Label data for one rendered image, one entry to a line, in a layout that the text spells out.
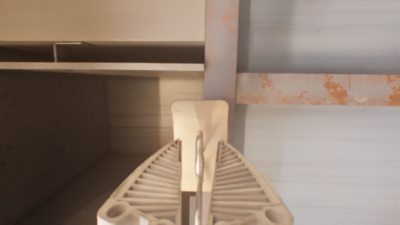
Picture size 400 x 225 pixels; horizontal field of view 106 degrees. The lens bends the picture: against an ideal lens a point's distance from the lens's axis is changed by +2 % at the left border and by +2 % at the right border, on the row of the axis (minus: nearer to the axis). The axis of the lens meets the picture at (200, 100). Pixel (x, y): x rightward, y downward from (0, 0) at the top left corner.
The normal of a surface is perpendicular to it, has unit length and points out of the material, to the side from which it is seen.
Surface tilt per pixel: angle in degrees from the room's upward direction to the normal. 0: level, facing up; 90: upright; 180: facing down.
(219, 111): 100
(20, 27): 90
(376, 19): 90
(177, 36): 90
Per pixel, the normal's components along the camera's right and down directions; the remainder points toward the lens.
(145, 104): -0.04, 0.11
